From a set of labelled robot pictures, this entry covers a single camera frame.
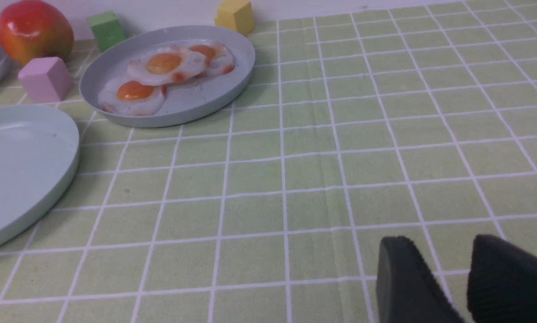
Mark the pink lilac cube block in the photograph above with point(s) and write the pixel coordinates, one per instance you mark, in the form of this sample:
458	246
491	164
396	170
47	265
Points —
46	80

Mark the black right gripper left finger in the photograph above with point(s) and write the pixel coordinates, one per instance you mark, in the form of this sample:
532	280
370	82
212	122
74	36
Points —
406	289

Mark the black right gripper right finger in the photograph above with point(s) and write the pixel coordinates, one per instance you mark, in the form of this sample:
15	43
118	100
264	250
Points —
502	282

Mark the red yellow apple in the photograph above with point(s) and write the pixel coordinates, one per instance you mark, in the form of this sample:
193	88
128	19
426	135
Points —
32	29

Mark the fried egg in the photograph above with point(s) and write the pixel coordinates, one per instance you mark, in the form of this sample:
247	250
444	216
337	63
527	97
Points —
166	65
126	97
221	60

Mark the green checkered tablecloth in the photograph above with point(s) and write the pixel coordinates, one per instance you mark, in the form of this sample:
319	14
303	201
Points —
420	121

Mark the light green center plate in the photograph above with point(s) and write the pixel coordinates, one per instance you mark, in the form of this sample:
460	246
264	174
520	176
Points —
39	156

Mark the fried egg front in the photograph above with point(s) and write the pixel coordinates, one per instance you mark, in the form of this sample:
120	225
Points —
126	97

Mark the fried egg back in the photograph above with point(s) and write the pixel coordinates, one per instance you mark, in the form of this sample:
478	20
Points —
221	60

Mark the grey egg plate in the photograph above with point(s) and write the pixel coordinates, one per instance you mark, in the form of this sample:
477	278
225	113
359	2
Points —
183	103

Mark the yellow cube block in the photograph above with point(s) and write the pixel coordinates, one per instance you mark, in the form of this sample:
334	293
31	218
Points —
236	15

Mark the green cube block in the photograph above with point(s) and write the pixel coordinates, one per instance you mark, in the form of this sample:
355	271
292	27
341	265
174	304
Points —
107	30

